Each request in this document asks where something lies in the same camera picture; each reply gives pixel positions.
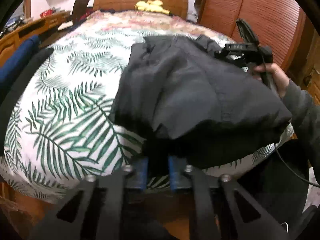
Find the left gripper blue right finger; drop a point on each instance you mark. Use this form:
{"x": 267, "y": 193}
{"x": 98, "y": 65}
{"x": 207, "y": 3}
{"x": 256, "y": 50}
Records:
{"x": 185, "y": 178}

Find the floral and leaf bedspread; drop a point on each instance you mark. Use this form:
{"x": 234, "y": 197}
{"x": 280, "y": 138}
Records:
{"x": 60, "y": 130}

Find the dark wooden chair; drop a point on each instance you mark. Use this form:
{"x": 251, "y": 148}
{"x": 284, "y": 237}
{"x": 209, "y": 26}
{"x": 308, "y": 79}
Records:
{"x": 79, "y": 11}

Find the red basket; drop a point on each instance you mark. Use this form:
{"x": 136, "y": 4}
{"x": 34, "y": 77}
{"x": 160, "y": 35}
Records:
{"x": 47, "y": 13}

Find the brown louvered wardrobe door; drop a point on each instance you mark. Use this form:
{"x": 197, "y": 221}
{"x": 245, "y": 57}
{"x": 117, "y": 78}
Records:
{"x": 280, "y": 24}

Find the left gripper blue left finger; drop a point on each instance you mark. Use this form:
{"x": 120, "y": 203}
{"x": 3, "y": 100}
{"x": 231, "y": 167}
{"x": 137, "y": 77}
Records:
{"x": 128, "y": 178}

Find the wooden curved desk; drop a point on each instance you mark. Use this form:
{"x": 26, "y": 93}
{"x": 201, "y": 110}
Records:
{"x": 10, "y": 42}

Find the person's right hand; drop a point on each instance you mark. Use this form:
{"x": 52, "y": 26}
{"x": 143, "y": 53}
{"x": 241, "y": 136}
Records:
{"x": 280, "y": 79}

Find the yellow plush toy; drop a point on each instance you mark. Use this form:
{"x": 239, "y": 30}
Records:
{"x": 151, "y": 6}

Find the right forearm grey sleeve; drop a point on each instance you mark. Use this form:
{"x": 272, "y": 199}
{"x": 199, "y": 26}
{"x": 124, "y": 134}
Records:
{"x": 305, "y": 118}

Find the folded navy blue garment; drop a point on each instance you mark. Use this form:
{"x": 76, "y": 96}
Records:
{"x": 14, "y": 65}

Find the black zip jacket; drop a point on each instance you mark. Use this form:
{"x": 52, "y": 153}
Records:
{"x": 184, "y": 102}

